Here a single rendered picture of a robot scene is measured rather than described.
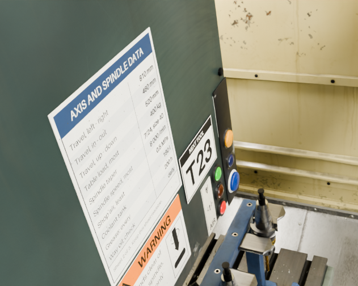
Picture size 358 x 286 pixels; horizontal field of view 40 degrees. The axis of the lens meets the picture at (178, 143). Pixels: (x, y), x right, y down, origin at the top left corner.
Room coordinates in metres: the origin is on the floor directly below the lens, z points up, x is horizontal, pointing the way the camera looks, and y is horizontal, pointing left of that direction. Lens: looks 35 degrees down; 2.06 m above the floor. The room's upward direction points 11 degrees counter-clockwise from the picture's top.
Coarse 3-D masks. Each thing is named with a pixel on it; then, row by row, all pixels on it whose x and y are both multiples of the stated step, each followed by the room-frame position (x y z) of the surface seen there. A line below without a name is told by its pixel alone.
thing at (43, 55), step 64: (0, 0) 0.31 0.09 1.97; (64, 0) 0.36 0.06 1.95; (128, 0) 0.43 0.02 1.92; (192, 0) 0.54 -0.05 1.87; (0, 64) 0.30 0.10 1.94; (64, 64) 0.35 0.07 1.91; (192, 64) 0.52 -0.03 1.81; (0, 128) 0.28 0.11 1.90; (192, 128) 0.50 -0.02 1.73; (0, 192) 0.26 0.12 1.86; (64, 192) 0.31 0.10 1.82; (0, 256) 0.25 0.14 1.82; (64, 256) 0.29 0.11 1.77; (192, 256) 0.45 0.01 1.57
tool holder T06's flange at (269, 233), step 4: (272, 216) 0.83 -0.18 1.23; (276, 220) 0.82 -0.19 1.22; (252, 224) 0.82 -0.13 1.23; (276, 224) 0.80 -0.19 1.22; (252, 228) 0.80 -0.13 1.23; (256, 228) 0.80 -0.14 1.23; (272, 228) 0.79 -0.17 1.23; (276, 228) 0.81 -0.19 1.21; (252, 232) 0.81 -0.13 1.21; (256, 232) 0.79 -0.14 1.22; (260, 232) 0.79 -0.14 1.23; (264, 232) 0.79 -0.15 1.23; (268, 232) 0.78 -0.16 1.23; (272, 232) 0.78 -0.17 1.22; (264, 236) 0.78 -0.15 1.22; (268, 236) 0.79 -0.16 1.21; (272, 236) 0.79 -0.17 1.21
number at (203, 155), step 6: (210, 132) 0.53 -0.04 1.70; (204, 138) 0.51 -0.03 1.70; (210, 138) 0.53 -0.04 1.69; (204, 144) 0.51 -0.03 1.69; (210, 144) 0.53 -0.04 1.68; (198, 150) 0.50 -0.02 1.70; (204, 150) 0.51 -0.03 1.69; (210, 150) 0.53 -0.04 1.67; (198, 156) 0.49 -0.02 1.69; (204, 156) 0.51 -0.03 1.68; (210, 156) 0.52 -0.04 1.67; (198, 162) 0.49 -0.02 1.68; (204, 162) 0.51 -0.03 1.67; (198, 168) 0.49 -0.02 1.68; (204, 168) 0.50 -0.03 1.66; (198, 174) 0.49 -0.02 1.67
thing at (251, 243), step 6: (246, 234) 0.80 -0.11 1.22; (252, 234) 0.79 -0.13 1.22; (246, 240) 0.78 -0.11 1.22; (252, 240) 0.78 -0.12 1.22; (258, 240) 0.77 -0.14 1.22; (264, 240) 0.77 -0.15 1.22; (270, 240) 0.77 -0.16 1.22; (240, 246) 0.77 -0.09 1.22; (246, 246) 0.76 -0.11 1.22; (252, 246) 0.76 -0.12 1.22; (258, 246) 0.76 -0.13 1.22; (264, 246) 0.75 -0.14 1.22; (270, 246) 0.75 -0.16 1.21; (252, 252) 0.75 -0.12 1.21; (258, 252) 0.74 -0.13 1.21; (264, 252) 0.74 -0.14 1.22
